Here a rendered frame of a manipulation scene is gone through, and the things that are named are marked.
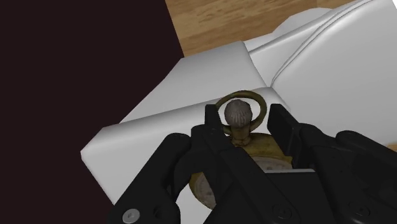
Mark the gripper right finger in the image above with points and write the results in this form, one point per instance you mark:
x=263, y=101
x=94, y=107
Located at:
x=341, y=161

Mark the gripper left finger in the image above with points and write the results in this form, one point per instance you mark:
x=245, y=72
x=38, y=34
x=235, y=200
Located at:
x=211, y=139

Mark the white sofa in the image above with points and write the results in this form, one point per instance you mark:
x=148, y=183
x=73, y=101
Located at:
x=201, y=77

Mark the brass pocket watch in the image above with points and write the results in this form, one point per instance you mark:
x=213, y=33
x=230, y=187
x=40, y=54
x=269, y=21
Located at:
x=238, y=114

